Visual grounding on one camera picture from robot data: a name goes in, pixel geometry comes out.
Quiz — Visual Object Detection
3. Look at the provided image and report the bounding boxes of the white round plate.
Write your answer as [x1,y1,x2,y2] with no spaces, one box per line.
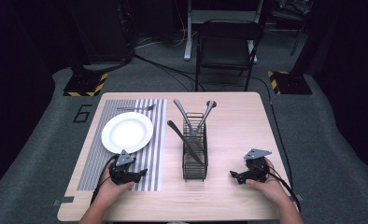
[101,111,154,155]

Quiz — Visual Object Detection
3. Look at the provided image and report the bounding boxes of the grey tape strip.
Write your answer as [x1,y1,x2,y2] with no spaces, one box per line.
[51,195,76,207]

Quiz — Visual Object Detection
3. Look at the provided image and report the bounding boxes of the white metal desk frame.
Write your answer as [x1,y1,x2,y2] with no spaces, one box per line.
[183,0,264,64]

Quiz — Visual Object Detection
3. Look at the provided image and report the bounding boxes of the black stand base hazard stripes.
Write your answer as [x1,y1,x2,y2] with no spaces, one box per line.
[267,70,314,96]
[63,71,109,98]

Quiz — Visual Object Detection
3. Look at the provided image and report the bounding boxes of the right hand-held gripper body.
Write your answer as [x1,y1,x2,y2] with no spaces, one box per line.
[243,147,273,185]

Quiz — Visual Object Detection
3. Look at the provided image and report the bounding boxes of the black folding chair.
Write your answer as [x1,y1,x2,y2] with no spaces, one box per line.
[194,19,264,93]

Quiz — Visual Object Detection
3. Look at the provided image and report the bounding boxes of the person's right hand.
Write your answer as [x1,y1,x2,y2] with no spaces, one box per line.
[245,157,291,207]

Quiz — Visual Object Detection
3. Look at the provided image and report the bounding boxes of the person's left hand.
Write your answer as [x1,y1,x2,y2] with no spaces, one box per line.
[95,175,135,207]

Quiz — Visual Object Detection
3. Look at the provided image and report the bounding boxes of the left hand-held gripper cable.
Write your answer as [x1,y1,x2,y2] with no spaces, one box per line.
[89,154,120,207]

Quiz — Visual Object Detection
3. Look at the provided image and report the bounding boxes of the silver spoon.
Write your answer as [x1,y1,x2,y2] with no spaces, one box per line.
[116,103,158,113]

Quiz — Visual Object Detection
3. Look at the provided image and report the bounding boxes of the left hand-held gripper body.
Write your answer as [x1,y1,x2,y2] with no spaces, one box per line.
[108,149,140,187]

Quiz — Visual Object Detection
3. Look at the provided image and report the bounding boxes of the right hand-held gripper cable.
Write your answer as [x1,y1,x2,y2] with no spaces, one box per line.
[256,162,303,214]

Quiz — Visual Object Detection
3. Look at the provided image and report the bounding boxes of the black tape floor numeral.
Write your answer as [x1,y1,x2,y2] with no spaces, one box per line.
[72,104,93,124]

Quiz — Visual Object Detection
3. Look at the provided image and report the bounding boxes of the silver utensil with round end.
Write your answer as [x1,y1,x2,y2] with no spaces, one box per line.
[196,99,219,134]

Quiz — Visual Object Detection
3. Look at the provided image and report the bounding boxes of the hand-held gripper cable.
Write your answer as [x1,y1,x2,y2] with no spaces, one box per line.
[256,162,303,214]
[89,154,120,207]

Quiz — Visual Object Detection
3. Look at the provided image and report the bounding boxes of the silver table knife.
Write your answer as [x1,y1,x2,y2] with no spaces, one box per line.
[166,119,205,166]

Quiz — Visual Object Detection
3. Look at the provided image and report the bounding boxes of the grey striped placemat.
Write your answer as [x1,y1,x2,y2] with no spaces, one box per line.
[76,98,168,192]

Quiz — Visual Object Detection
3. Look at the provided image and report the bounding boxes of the black wire cutlery caddy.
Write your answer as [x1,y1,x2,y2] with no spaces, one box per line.
[181,112,209,183]

